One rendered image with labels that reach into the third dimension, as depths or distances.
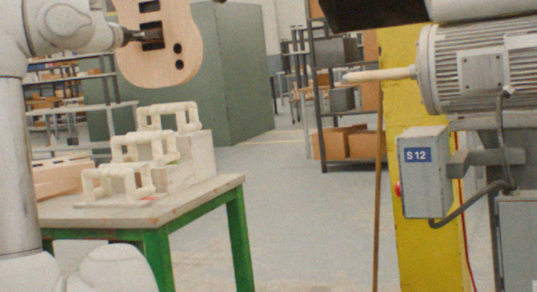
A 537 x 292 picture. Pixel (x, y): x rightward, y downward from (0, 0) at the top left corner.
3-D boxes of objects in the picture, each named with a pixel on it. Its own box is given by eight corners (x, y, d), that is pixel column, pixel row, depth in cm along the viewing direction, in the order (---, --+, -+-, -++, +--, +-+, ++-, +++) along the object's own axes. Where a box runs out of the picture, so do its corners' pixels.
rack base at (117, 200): (169, 195, 204) (169, 192, 204) (142, 208, 191) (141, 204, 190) (102, 196, 216) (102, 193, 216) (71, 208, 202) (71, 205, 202)
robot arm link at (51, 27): (91, -4, 148) (31, 1, 146) (86, -14, 131) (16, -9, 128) (101, 52, 150) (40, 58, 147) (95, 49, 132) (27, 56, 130)
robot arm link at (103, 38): (117, 51, 198) (112, 9, 196) (82, 53, 184) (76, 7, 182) (90, 54, 203) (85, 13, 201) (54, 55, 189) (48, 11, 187)
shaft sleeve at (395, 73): (411, 68, 180) (409, 65, 178) (411, 79, 180) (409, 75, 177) (351, 74, 188) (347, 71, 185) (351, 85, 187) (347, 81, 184)
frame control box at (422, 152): (516, 218, 160) (509, 117, 157) (512, 245, 141) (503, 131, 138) (419, 218, 170) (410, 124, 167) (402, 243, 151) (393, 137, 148)
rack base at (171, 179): (196, 184, 219) (193, 158, 217) (169, 195, 204) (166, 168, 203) (132, 185, 230) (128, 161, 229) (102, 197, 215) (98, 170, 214)
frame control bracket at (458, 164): (472, 163, 167) (471, 148, 167) (463, 179, 150) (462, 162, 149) (456, 163, 169) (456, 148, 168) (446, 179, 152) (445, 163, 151)
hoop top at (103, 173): (136, 175, 195) (135, 166, 195) (129, 178, 192) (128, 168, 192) (86, 177, 204) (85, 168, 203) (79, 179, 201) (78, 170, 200)
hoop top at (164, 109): (186, 112, 221) (185, 102, 221) (181, 113, 219) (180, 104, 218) (140, 115, 230) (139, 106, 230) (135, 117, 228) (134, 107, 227)
